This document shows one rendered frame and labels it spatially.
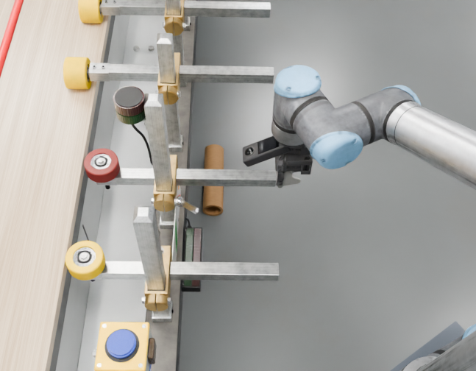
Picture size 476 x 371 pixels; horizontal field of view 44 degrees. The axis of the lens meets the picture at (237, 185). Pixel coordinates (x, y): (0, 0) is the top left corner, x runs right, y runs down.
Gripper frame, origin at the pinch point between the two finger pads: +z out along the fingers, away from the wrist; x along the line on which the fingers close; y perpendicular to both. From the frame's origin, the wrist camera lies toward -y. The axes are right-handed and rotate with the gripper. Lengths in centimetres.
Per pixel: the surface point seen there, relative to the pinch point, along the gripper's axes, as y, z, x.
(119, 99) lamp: -32.6, -35.6, -5.0
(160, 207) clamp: -27.8, -2.4, -8.7
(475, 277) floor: 81, 85, 16
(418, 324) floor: 56, 84, -3
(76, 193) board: -46.3, -8.6, -9.2
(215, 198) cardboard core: -18, 74, 44
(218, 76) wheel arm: -14.7, -13.2, 23.4
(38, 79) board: -61, -9, 26
